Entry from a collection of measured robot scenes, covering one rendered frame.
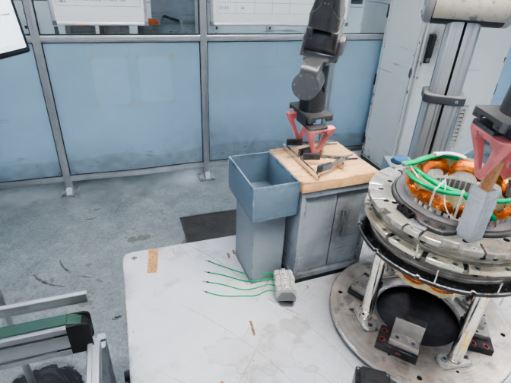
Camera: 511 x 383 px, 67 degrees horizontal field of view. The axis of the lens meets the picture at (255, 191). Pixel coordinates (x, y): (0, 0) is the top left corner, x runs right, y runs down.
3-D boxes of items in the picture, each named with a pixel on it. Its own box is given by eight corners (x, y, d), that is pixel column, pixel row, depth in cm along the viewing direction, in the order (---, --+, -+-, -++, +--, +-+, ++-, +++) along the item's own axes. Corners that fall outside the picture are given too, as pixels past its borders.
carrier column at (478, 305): (452, 368, 75) (490, 288, 64) (443, 357, 77) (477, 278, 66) (462, 365, 75) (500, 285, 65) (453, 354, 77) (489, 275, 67)
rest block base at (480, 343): (464, 349, 79) (467, 344, 78) (458, 320, 85) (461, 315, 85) (492, 356, 77) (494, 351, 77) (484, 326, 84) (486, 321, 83)
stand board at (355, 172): (302, 194, 83) (303, 184, 82) (268, 158, 98) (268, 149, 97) (379, 181, 89) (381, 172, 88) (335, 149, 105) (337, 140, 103)
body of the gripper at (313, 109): (308, 126, 85) (311, 93, 81) (288, 109, 93) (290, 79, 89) (333, 122, 87) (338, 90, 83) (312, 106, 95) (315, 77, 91)
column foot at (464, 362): (433, 357, 77) (435, 354, 76) (462, 352, 78) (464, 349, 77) (442, 370, 74) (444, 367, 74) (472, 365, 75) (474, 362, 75)
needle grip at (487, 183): (485, 199, 58) (502, 164, 54) (474, 194, 59) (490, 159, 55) (490, 196, 59) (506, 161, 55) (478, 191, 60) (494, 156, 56)
